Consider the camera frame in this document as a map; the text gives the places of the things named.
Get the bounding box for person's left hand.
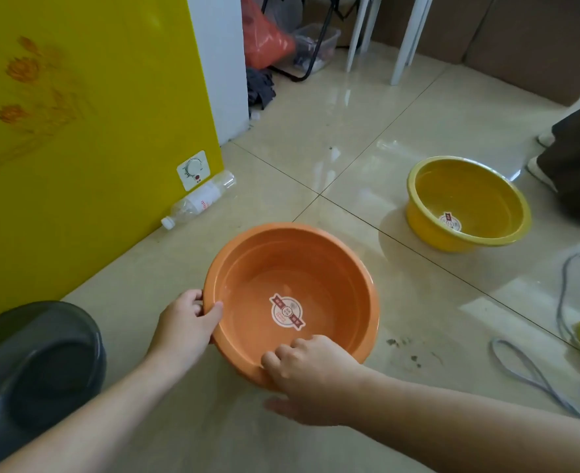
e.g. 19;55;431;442
146;289;224;371

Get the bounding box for person's right hand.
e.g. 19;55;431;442
261;335;369;427

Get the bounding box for orange plastic basin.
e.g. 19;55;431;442
203;222;380;390

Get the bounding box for person's left forearm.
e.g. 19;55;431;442
0;349;187;473

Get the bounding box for person's right forearm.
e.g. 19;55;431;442
356;367;580;473

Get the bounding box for clear plastic bottle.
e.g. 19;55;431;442
161;170;237;230

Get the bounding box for white thermostat dial panel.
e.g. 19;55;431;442
176;150;211;192

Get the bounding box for dark grey plastic stool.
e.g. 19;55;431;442
0;301;107;473

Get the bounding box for yellow chest freezer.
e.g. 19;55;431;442
0;0;250;330

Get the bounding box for dark crumpled cloth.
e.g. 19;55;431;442
246;67;276;111

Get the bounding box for yellow plastic basin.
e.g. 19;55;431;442
406;156;532;254

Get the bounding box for orange plastic bag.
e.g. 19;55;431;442
241;0;297;70

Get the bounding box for clear plastic storage box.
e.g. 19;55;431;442
290;23;342;74

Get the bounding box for white chair leg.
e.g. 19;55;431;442
345;0;384;73
390;0;435;86

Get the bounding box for brown cardboard box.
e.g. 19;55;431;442
371;0;580;107

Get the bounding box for grey cable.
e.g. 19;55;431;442
490;251;580;424

